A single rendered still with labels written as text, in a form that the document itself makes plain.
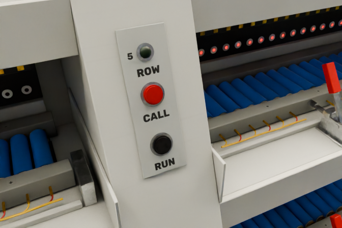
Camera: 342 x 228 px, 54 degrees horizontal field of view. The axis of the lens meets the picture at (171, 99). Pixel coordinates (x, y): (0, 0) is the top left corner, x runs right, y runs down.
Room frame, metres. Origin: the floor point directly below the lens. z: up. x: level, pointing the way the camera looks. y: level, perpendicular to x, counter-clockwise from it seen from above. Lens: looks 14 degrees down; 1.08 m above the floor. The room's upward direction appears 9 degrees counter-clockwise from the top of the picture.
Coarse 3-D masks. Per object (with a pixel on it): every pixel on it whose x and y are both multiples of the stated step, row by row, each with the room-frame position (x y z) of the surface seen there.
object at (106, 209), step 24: (72, 96) 0.38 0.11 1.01; (0, 120) 0.38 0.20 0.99; (72, 144) 0.37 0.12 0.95; (96, 168) 0.29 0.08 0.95; (72, 192) 0.30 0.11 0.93; (96, 192) 0.30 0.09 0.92; (0, 216) 0.28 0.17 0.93; (24, 216) 0.28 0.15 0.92; (72, 216) 0.28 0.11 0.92; (96, 216) 0.27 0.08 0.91
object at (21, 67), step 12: (0, 72) 0.37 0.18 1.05; (12, 72) 0.37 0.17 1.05; (24, 72) 0.38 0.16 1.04; (36, 72) 0.38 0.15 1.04; (0, 84) 0.37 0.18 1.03; (12, 84) 0.38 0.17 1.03; (24, 84) 0.38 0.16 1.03; (36, 84) 0.39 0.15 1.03; (0, 96) 0.38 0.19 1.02; (12, 96) 0.38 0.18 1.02; (24, 96) 0.39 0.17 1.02; (36, 96) 0.39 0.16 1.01
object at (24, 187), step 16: (64, 160) 0.31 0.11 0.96; (16, 176) 0.29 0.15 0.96; (32, 176) 0.29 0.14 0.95; (48, 176) 0.29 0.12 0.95; (64, 176) 0.30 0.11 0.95; (0, 192) 0.28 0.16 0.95; (16, 192) 0.28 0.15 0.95; (32, 192) 0.29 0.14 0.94; (48, 192) 0.30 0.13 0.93; (0, 208) 0.28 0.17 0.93; (32, 208) 0.28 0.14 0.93
